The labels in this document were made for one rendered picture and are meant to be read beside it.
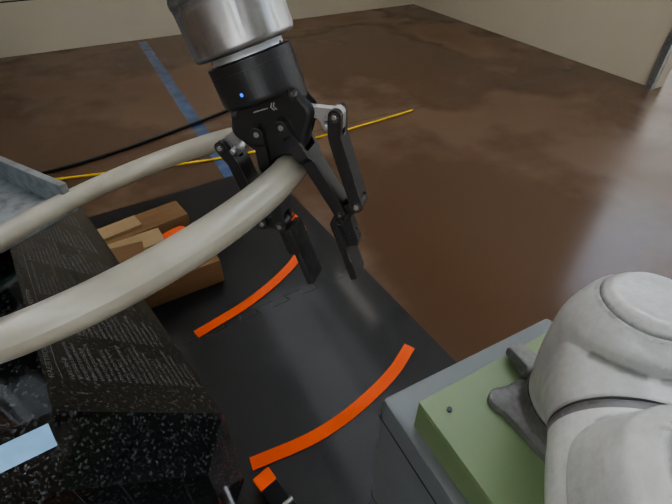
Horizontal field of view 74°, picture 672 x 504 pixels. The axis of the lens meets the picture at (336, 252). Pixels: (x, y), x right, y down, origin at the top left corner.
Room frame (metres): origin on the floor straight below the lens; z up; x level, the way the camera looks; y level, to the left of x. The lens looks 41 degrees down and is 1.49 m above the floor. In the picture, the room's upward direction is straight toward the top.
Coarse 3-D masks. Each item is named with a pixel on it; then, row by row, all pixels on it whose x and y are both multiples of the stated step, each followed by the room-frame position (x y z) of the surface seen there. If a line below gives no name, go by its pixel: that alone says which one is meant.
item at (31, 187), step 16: (0, 160) 0.64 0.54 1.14; (0, 176) 0.65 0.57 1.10; (16, 176) 0.62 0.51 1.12; (32, 176) 0.59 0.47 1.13; (48, 176) 0.59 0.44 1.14; (0, 192) 0.61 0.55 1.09; (16, 192) 0.61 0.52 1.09; (32, 192) 0.61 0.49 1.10; (48, 192) 0.58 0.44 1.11; (64, 192) 0.56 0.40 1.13; (0, 208) 0.57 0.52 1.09; (16, 208) 0.57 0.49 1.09; (48, 224) 0.53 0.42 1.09
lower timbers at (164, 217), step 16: (160, 208) 1.94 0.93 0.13; (176, 208) 1.94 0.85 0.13; (144, 224) 1.80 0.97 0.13; (160, 224) 1.80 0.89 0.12; (176, 224) 1.85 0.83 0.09; (112, 240) 1.67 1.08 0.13; (192, 272) 1.44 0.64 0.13; (208, 272) 1.47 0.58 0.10; (176, 288) 1.40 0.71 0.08; (192, 288) 1.43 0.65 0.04; (160, 304) 1.35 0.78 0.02
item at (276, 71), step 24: (288, 48) 0.39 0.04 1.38; (216, 72) 0.37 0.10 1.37; (240, 72) 0.36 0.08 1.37; (264, 72) 0.36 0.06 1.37; (288, 72) 0.37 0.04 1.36; (240, 96) 0.36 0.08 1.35; (264, 96) 0.36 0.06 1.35; (288, 96) 0.37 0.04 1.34; (240, 120) 0.38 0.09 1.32; (264, 120) 0.38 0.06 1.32; (288, 120) 0.37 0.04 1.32; (312, 120) 0.37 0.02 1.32
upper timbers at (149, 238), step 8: (144, 232) 1.58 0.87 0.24; (152, 232) 1.58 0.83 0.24; (160, 232) 1.58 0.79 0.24; (120, 240) 1.53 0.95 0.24; (128, 240) 1.53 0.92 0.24; (136, 240) 1.53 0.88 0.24; (144, 240) 1.53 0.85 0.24; (152, 240) 1.53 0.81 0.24; (160, 240) 1.53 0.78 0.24; (144, 248) 1.48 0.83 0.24
